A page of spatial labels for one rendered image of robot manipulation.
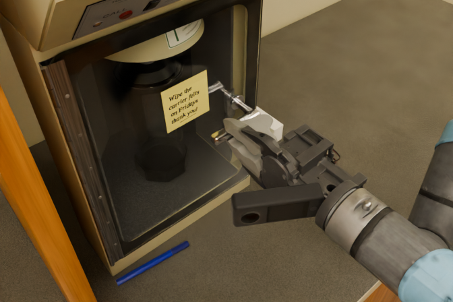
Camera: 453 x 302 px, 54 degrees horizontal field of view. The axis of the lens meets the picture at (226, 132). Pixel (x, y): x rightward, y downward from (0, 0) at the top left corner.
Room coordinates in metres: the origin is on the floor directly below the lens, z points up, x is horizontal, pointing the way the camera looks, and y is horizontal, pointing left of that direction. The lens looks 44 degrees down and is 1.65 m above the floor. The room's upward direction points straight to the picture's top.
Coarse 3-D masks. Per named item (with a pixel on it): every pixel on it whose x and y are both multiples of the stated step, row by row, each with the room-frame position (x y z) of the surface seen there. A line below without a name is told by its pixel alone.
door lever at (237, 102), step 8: (240, 96) 0.54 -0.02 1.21; (232, 104) 0.53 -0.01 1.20; (240, 104) 0.53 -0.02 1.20; (248, 112) 0.51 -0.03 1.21; (256, 112) 0.50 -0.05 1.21; (240, 120) 0.49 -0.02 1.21; (224, 128) 0.47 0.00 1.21; (216, 136) 0.45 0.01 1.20; (224, 136) 0.46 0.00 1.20; (216, 144) 0.45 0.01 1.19
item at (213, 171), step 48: (240, 0) 0.54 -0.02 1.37; (96, 48) 0.41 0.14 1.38; (144, 48) 0.45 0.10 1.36; (192, 48) 0.49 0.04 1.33; (240, 48) 0.54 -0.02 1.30; (96, 96) 0.40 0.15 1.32; (144, 96) 0.44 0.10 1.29; (96, 144) 0.39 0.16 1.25; (144, 144) 0.43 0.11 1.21; (192, 144) 0.48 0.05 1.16; (144, 192) 0.42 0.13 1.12; (192, 192) 0.48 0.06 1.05; (144, 240) 0.41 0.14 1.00
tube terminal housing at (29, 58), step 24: (0, 0) 0.42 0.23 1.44; (192, 0) 0.51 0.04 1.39; (0, 24) 0.46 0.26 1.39; (120, 24) 0.44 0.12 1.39; (24, 48) 0.40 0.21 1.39; (24, 72) 0.43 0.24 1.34; (48, 96) 0.38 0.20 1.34; (48, 120) 0.41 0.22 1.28; (48, 144) 0.46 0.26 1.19; (72, 168) 0.38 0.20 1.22; (72, 192) 0.43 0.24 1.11; (192, 216) 0.49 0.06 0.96; (96, 240) 0.39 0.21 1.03; (120, 264) 0.39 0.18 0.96
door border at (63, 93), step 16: (64, 64) 0.38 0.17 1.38; (64, 80) 0.38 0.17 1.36; (64, 96) 0.38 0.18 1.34; (64, 112) 0.37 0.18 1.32; (64, 128) 0.37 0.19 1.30; (80, 128) 0.38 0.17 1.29; (80, 144) 0.38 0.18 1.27; (80, 160) 0.37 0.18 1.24; (96, 176) 0.38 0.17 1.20; (96, 192) 0.38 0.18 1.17; (96, 208) 0.37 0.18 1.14; (112, 224) 0.38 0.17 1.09; (112, 240) 0.38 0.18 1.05; (112, 256) 0.37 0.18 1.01
